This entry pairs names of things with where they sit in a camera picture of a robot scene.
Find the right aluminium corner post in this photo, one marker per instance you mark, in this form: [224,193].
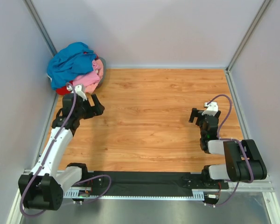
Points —
[260,13]

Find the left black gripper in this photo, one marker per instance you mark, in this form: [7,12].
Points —
[96,110]

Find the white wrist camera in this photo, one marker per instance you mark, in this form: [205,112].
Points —
[211,108]
[80,91]

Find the pink t shirt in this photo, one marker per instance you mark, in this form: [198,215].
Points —
[90,80]

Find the aluminium frame rail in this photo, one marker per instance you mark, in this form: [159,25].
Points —
[256,186]

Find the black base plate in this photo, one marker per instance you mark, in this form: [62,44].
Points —
[145,184]

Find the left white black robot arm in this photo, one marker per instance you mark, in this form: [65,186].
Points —
[43,188]

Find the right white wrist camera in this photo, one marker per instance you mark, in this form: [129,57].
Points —
[211,108]

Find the aluminium corner post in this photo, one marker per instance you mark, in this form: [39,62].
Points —
[260,13]
[35,16]

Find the left aluminium corner post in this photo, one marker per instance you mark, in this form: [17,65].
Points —
[35,16]

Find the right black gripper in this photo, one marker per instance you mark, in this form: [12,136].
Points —
[196,113]

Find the red t shirt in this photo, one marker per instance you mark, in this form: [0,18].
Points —
[62,91]

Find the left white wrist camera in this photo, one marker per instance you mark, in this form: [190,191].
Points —
[80,91]

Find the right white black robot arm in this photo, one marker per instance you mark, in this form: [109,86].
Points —
[243,161]

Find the blue t shirt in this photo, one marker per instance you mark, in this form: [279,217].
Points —
[69,63]

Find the grey laundry basket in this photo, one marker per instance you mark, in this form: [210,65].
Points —
[102,71]

